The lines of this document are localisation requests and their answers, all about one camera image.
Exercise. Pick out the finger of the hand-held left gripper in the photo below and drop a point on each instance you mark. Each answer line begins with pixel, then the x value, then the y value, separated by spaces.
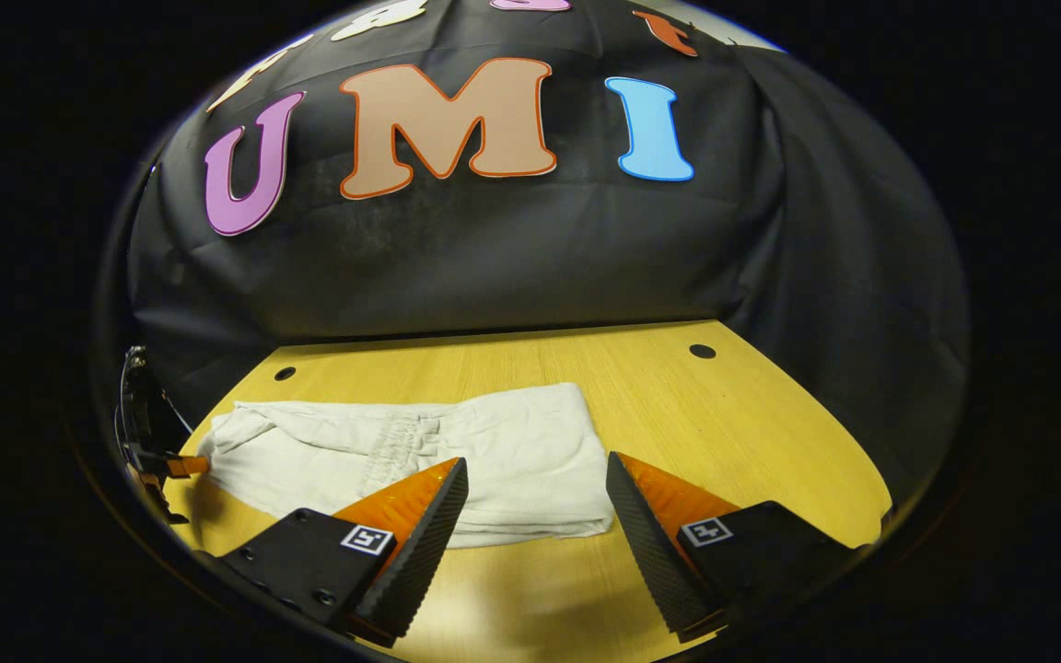
pixel 188 466

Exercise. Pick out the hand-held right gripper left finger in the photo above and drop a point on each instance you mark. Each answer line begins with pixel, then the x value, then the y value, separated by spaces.
pixel 420 562

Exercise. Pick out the white jeans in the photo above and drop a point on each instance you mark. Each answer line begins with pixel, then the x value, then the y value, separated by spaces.
pixel 512 451

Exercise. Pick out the black backdrop cloth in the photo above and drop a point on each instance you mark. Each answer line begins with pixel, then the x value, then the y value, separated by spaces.
pixel 494 258

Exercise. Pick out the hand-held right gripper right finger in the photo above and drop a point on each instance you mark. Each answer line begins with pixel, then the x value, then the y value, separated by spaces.
pixel 655 562

